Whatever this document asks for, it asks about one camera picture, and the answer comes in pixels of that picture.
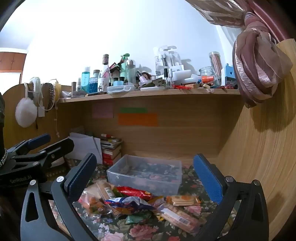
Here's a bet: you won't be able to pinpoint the yellow headband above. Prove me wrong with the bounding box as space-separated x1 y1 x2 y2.
54 79 62 103

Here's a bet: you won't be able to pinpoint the white box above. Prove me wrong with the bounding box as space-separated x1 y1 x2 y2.
173 70 192 85

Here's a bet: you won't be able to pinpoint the glass jar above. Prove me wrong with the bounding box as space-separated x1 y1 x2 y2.
199 66 221 87

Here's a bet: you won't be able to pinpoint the clear lidded box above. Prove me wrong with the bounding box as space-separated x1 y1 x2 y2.
107 85 137 94

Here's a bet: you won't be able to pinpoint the blue box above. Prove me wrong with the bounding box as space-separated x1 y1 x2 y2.
221 63 236 88

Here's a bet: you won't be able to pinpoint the pink tied curtain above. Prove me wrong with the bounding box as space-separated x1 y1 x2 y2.
185 0 294 108

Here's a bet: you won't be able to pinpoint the clear dome cap bottle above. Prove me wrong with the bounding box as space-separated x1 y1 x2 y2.
126 60 136 85

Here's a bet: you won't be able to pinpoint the green sticky note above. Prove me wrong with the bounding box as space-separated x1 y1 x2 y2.
119 107 148 114

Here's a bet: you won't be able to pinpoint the clear plastic container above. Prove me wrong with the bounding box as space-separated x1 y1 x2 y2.
107 154 183 196

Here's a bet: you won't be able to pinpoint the green snack packet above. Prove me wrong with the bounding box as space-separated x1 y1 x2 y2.
125 211 152 226

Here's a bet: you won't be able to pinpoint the white papers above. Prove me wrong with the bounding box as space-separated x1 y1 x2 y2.
67 132 103 164

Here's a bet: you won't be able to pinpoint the long clear biscuit packet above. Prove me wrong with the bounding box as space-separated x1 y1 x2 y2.
157 204 202 235

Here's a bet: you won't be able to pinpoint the blue snack bag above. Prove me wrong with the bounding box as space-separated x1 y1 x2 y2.
104 196 158 219

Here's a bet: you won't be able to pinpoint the wooden wall cabinet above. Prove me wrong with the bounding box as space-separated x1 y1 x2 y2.
0 47 26 71

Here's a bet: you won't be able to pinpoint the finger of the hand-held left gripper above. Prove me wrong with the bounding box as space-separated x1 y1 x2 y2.
11 138 75 171
6 134 51 157

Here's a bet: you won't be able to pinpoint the floral tablecloth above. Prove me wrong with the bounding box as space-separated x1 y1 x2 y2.
44 160 238 241

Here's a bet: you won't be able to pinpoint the orange label cracker packet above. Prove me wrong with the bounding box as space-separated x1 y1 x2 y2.
166 195 202 207

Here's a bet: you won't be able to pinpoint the makeup brush package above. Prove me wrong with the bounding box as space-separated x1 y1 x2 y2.
153 45 184 80

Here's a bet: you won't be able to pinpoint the red snack packet orange print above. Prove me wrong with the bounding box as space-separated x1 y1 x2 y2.
115 185 153 201

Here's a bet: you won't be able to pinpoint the white fluffy earmuffs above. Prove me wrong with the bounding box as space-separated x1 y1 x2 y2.
15 76 42 128

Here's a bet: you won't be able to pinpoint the teal liquid bottle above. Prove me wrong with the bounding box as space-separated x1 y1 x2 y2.
81 67 91 92

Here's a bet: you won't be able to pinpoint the tall bottle cork top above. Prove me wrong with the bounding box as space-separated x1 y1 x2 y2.
102 54 110 79

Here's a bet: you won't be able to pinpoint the green pump bottle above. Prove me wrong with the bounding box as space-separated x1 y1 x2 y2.
120 53 130 84

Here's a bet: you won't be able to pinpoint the white printed mug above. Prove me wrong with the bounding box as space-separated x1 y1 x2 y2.
98 77 110 93

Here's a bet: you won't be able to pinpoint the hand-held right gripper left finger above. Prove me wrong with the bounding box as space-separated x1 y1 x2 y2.
20 152 97 241

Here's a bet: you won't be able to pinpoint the pink sticky note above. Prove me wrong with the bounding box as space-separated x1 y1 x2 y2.
92 103 114 119

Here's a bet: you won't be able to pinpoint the clear crispy cake packet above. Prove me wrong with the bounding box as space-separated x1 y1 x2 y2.
78 187 112 220

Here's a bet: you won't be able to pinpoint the dark studded headband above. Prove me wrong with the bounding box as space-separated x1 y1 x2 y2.
42 82 56 111

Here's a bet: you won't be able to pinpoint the orange sticky note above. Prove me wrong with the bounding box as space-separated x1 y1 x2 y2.
118 113 159 127

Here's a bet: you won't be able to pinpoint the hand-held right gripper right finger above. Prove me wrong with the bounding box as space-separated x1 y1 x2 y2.
192 153 270 241

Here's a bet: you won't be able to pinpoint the dark red curved rail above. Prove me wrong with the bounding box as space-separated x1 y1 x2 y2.
248 0 289 44

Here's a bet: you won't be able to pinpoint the blue glass bottle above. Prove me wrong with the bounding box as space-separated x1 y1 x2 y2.
89 70 99 93

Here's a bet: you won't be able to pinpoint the tall clear tube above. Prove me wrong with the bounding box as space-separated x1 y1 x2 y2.
209 51 223 85

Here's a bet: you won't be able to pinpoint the stack of books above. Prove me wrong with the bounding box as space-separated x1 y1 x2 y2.
100 133 123 166

